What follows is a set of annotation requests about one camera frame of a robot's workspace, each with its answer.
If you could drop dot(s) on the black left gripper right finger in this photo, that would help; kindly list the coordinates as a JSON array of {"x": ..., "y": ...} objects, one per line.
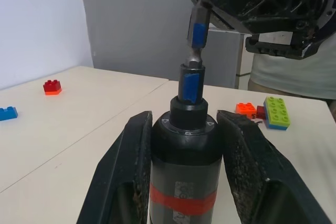
[{"x": 257, "y": 182}]

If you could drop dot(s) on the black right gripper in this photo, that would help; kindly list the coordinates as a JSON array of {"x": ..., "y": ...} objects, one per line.
[{"x": 307, "y": 43}]

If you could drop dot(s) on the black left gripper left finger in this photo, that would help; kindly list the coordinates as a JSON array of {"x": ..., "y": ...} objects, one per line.
[{"x": 123, "y": 182}]

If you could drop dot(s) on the thin metal screwdriver bit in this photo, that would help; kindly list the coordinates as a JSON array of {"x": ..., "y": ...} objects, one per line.
[{"x": 198, "y": 32}]

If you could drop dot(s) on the black electric screwdriver red band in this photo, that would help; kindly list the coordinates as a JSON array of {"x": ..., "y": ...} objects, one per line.
[{"x": 183, "y": 161}]

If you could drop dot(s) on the person in tan trousers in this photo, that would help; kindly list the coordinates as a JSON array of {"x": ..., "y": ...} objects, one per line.
[{"x": 278, "y": 74}]

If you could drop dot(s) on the white cabinet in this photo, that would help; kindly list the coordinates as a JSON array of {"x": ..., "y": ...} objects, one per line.
[{"x": 223, "y": 56}]

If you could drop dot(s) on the dark red toy brick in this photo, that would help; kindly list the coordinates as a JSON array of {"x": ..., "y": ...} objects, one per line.
[{"x": 260, "y": 112}]

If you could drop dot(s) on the green two-by-four toy brick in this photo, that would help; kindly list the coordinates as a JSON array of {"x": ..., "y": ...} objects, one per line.
[{"x": 277, "y": 111}]

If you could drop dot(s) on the orange square toy brick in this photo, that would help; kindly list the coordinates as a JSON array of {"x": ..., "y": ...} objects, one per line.
[{"x": 245, "y": 109}]

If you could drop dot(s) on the red toy block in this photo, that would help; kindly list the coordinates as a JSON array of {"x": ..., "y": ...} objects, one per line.
[{"x": 52, "y": 87}]

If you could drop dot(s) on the blue toy brick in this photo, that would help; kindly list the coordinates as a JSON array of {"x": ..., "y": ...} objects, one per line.
[{"x": 8, "y": 113}]

